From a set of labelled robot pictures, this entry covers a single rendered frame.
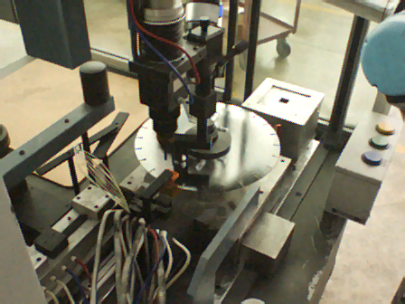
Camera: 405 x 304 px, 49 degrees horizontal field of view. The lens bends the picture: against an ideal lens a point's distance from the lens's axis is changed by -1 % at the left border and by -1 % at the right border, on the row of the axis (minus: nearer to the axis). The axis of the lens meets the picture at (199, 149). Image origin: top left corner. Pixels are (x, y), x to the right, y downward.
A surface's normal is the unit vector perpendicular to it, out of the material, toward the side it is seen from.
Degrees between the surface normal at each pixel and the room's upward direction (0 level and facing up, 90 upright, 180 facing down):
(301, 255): 0
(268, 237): 0
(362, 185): 90
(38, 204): 0
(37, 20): 90
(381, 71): 84
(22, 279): 90
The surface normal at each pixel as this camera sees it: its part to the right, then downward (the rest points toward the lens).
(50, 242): 0.01, -0.78
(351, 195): -0.50, 0.54
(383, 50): -0.76, 0.30
